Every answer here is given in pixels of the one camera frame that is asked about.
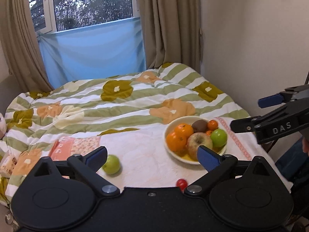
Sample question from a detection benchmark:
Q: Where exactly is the green apple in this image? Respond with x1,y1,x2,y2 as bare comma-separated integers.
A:
210,129,227,148
102,154,121,175

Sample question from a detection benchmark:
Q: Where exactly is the small tangerine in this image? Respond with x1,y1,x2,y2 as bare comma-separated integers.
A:
207,120,218,131

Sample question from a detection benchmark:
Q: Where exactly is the red round tomato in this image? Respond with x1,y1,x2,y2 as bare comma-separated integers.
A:
176,179,188,192

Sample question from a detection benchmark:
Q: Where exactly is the large orange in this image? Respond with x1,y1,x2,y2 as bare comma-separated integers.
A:
166,131,186,152

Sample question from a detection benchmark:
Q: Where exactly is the red oval tomato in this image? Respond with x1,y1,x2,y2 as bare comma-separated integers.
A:
206,130,212,136

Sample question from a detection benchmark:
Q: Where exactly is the dark blue garment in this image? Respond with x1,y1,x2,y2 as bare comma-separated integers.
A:
275,138,308,183

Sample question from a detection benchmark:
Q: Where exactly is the brown kiwi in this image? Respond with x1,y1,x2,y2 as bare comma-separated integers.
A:
191,119,208,133

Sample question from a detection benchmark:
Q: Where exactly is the red yellow apple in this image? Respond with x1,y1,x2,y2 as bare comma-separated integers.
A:
186,132,213,161

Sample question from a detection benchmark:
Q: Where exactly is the orange in bowl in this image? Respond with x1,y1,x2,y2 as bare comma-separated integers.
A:
174,123,194,139

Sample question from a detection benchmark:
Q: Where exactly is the cream oval bowl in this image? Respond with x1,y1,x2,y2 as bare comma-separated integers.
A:
163,116,227,165

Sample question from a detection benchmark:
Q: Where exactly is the striped floral quilt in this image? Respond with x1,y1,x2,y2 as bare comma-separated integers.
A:
0,62,250,205

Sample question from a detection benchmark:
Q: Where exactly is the pink plush toy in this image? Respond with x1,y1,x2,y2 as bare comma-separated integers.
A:
0,113,7,139

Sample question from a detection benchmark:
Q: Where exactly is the white pink floral towel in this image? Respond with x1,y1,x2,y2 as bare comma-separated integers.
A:
48,117,294,191

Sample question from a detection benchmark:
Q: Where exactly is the beige right curtain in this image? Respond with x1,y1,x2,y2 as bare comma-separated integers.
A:
137,0,201,72

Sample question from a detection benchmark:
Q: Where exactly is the beige curtain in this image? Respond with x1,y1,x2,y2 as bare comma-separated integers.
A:
137,0,201,72
1,0,53,92

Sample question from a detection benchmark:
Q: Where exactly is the blue window cloth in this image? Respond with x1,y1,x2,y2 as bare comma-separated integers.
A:
38,17,146,88

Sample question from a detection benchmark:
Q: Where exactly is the beige left curtain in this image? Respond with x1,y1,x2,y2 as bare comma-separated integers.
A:
1,0,53,92

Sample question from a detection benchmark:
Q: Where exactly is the window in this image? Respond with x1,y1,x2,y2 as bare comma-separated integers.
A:
28,0,139,34

